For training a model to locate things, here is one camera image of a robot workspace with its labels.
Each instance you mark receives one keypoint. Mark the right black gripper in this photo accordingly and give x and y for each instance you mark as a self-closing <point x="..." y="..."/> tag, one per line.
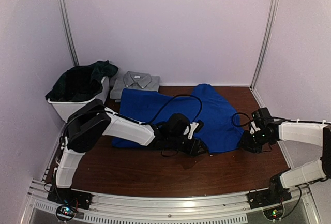
<point x="245" y="145"/>

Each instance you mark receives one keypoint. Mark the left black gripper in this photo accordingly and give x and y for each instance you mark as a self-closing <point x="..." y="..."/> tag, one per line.
<point x="195" y="148"/>

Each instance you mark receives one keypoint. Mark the blue t-shirt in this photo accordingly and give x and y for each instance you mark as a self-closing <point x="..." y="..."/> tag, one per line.
<point x="221" y="131"/>

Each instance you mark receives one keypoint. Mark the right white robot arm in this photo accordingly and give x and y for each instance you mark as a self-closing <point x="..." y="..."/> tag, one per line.
<point x="267" y="129"/>

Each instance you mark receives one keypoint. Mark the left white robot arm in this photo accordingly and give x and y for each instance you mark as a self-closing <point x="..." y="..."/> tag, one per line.
<point x="85" y="127"/>

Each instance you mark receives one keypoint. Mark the white plastic laundry bin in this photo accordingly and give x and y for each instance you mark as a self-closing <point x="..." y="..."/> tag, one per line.
<point x="66" y="109"/>

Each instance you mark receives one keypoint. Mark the folded grey button shirt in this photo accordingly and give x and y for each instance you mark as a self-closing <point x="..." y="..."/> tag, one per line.
<point x="136" y="81"/>

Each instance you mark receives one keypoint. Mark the dark green plaid shirt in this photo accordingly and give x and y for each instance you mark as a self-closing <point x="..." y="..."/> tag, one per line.
<point x="81" y="83"/>

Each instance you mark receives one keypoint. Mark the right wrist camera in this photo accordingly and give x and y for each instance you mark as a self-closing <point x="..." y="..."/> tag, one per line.
<point x="253" y="128"/>

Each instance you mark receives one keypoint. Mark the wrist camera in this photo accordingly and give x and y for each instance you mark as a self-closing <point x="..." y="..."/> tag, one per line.
<point x="193" y="128"/>
<point x="253" y="128"/>

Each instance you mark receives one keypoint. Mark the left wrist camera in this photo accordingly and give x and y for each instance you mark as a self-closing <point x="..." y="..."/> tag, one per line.
<point x="193" y="128"/>

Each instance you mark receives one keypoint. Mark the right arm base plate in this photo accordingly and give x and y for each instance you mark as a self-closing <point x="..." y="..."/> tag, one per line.
<point x="267" y="197"/>

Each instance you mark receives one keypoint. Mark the front aluminium rail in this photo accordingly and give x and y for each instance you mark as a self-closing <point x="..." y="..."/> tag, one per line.
<point x="228" y="208"/>

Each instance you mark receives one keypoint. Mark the right aluminium frame post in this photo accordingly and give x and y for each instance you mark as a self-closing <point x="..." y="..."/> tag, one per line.
<point x="273" y="7"/>

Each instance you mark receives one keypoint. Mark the aluminium frame post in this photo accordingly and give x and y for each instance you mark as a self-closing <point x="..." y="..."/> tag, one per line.
<point x="67" y="32"/>
<point x="273" y="7"/>

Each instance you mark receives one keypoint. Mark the left aluminium frame post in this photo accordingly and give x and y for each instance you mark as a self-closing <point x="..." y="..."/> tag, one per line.
<point x="67" y="32"/>

